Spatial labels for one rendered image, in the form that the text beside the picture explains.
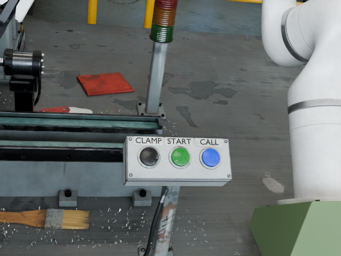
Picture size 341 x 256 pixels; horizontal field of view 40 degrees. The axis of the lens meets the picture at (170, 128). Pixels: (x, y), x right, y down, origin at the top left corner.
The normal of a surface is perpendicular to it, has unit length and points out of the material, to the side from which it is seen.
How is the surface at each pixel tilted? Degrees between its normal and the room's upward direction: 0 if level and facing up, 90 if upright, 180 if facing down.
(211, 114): 0
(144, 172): 37
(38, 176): 90
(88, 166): 90
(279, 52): 108
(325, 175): 50
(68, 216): 1
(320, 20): 76
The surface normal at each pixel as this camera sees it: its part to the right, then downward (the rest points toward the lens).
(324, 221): 0.17, 0.55
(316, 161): -0.42, -0.18
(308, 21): -0.84, 0.01
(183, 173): 0.21, -0.33
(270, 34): -0.71, 0.15
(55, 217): 0.14, -0.84
